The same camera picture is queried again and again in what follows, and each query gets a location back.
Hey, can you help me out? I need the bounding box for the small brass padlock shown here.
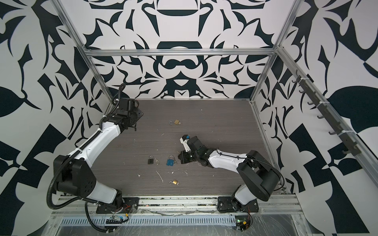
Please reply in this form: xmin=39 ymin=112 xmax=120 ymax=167
xmin=169 ymin=120 xmax=182 ymax=125
xmin=169 ymin=180 xmax=180 ymax=185

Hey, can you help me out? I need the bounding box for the left circuit board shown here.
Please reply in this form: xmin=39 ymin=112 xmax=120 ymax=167
xmin=106 ymin=214 xmax=129 ymax=224

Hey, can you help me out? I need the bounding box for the white slotted cable duct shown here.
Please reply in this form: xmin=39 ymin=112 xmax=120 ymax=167
xmin=60 ymin=214 xmax=237 ymax=227

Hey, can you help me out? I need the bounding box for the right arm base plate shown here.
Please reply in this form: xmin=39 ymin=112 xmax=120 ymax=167
xmin=217 ymin=196 xmax=259 ymax=213

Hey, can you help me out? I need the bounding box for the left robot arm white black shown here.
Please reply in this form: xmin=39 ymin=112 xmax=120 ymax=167
xmin=46 ymin=98 xmax=143 ymax=209

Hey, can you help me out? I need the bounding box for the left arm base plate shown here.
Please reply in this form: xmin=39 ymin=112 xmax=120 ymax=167
xmin=96 ymin=197 xmax=140 ymax=214

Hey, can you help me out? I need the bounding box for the circuit board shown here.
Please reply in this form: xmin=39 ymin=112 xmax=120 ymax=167
xmin=106 ymin=214 xmax=129 ymax=224
xmin=235 ymin=214 xmax=253 ymax=232

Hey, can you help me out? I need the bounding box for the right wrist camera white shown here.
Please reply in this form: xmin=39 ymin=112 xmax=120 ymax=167
xmin=180 ymin=135 xmax=191 ymax=152

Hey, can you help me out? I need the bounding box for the black coat hook rail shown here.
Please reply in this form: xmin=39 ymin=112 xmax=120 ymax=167
xmin=293 ymin=75 xmax=362 ymax=156

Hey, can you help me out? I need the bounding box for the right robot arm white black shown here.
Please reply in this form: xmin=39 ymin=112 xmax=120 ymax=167
xmin=178 ymin=135 xmax=282 ymax=212

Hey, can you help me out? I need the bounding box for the blue padlock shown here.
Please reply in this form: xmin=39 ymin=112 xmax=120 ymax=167
xmin=166 ymin=155 xmax=177 ymax=166

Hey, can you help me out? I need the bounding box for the small black padlock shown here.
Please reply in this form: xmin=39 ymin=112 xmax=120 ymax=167
xmin=148 ymin=155 xmax=155 ymax=165

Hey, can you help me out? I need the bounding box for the right circuit board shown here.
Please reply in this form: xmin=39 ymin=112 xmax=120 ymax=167
xmin=235 ymin=214 xmax=253 ymax=232

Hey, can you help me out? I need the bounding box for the black corrugated cable conduit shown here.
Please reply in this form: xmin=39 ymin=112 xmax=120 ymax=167
xmin=46 ymin=83 xmax=126 ymax=233

